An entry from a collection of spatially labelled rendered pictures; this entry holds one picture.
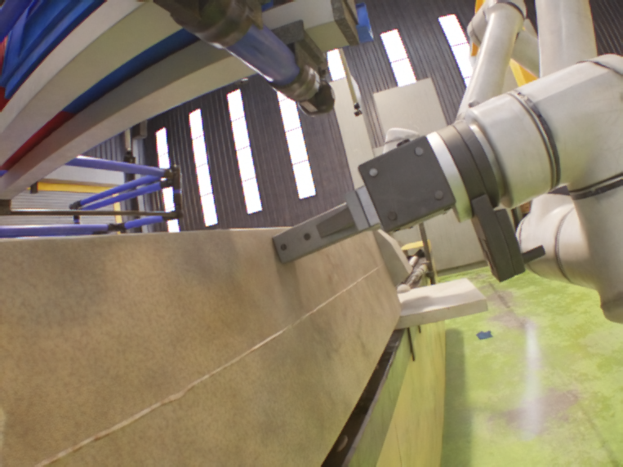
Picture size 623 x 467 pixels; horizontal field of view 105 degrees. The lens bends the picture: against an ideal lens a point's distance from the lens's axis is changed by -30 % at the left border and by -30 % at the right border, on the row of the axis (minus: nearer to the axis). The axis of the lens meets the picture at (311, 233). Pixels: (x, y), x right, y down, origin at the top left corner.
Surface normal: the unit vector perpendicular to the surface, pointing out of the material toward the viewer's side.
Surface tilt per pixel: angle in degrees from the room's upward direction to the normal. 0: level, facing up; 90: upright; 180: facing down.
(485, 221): 90
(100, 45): 174
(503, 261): 112
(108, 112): 90
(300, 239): 90
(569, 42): 80
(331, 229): 95
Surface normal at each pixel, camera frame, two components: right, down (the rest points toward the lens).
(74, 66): 0.12, 0.99
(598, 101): -0.40, -0.12
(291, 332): 0.86, -0.37
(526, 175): -0.10, 0.53
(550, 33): -0.94, -0.18
